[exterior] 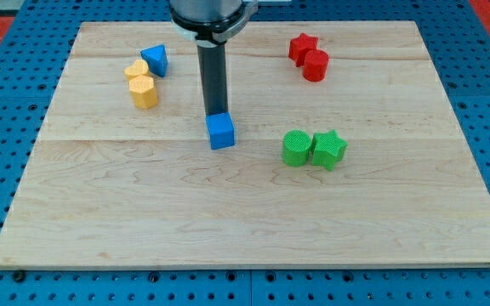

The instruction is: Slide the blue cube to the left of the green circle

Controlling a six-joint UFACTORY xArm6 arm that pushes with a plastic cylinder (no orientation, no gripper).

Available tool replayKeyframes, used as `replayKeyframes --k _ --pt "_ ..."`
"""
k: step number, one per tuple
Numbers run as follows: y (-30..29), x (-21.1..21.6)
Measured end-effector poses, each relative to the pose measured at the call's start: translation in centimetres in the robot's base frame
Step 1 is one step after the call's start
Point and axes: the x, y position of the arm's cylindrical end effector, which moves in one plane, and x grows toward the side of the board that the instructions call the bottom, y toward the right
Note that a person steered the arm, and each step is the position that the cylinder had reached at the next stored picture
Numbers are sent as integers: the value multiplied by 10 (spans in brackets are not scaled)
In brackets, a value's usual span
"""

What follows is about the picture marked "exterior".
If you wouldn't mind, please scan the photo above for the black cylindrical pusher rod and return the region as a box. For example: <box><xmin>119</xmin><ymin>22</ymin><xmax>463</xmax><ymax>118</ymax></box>
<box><xmin>197</xmin><ymin>44</ymin><xmax>228</xmax><ymax>116</ymax></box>

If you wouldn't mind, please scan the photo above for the blue cube block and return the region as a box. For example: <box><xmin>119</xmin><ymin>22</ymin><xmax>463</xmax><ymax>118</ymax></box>
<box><xmin>205</xmin><ymin>112</ymin><xmax>235</xmax><ymax>150</ymax></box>

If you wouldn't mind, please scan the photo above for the blue triangle block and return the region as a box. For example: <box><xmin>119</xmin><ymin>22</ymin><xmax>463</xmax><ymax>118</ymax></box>
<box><xmin>140</xmin><ymin>44</ymin><xmax>168</xmax><ymax>77</ymax></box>

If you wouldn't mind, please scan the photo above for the yellow heart block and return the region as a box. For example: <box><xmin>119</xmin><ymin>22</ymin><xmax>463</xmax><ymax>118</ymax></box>
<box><xmin>123</xmin><ymin>59</ymin><xmax>151</xmax><ymax>81</ymax></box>

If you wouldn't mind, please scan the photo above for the yellow hexagon block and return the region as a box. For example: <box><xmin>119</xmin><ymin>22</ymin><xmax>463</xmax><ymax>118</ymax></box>
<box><xmin>128</xmin><ymin>76</ymin><xmax>158</xmax><ymax>110</ymax></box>

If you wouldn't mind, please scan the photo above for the red star block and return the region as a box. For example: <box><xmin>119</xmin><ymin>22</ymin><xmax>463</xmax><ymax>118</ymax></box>
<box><xmin>288</xmin><ymin>32</ymin><xmax>319</xmax><ymax>67</ymax></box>

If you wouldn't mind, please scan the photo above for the red cylinder block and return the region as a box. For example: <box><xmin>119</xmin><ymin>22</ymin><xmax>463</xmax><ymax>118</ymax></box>
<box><xmin>303</xmin><ymin>49</ymin><xmax>329</xmax><ymax>82</ymax></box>

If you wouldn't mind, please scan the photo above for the green cylinder block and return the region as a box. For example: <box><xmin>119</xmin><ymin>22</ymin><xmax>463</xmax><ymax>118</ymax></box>
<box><xmin>282</xmin><ymin>130</ymin><xmax>312</xmax><ymax>167</ymax></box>

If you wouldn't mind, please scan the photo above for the green star block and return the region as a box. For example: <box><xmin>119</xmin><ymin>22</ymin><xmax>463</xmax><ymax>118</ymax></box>
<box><xmin>311</xmin><ymin>130</ymin><xmax>348</xmax><ymax>171</ymax></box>

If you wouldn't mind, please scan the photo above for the light wooden board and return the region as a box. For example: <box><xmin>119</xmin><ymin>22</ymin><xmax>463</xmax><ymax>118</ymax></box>
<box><xmin>0</xmin><ymin>21</ymin><xmax>490</xmax><ymax>271</ymax></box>

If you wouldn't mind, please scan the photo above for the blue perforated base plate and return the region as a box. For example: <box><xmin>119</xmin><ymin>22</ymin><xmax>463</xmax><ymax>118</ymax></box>
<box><xmin>0</xmin><ymin>1</ymin><xmax>490</xmax><ymax>305</ymax></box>

